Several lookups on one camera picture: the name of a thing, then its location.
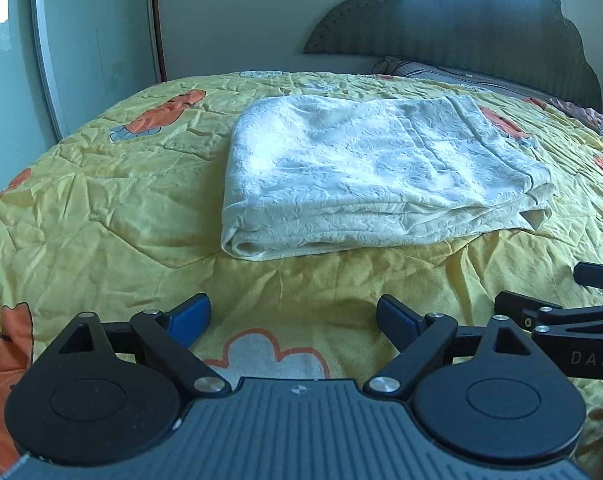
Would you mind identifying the pink crumpled cloth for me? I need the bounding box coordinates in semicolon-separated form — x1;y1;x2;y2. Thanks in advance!
545;97;603;128

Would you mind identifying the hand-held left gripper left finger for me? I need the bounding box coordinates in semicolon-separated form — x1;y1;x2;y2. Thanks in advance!
34;293;232;400

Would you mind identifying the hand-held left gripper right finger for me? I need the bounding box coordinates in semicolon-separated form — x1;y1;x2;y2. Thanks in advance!
363;295;538;402

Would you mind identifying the dark green padded headboard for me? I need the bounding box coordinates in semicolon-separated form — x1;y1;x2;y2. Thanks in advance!
303;0;603;112

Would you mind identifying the grey striped pillow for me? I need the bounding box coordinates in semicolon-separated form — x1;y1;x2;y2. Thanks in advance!
371;55;549;98

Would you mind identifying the white textured blanket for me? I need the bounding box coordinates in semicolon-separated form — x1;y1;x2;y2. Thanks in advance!
220;93;557;262

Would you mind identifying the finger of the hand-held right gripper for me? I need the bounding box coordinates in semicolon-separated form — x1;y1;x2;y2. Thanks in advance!
493;290;603;335
573;262;603;293

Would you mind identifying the yellow floral quilt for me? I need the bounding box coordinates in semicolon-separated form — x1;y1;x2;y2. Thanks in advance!
0;70;603;471

